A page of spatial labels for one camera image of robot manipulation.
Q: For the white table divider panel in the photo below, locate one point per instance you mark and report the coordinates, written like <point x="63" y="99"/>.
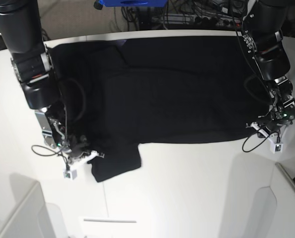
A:
<point x="29" y="218"/>

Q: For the white power strip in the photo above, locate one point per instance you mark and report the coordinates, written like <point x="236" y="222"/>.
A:
<point x="193" y="19"/>

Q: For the black T-shirt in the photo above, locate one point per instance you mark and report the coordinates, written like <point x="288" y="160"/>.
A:
<point x="183" y="90"/>

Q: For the blue box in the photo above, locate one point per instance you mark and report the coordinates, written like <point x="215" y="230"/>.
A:
<point x="133" y="3"/>

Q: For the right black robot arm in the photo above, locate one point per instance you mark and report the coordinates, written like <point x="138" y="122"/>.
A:
<point x="57" y="103"/>

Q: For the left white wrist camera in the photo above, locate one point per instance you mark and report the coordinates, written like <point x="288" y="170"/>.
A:
<point x="276" y="147"/>

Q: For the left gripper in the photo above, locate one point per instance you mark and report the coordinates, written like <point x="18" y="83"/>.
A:
<point x="271" y="126"/>

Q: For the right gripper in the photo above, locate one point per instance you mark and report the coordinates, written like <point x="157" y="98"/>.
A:
<point x="77" y="150"/>

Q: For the white slotted tray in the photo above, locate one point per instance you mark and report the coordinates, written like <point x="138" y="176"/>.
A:
<point x="93" y="227"/>

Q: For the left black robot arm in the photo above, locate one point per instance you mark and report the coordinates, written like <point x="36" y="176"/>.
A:
<point x="261" y="30"/>

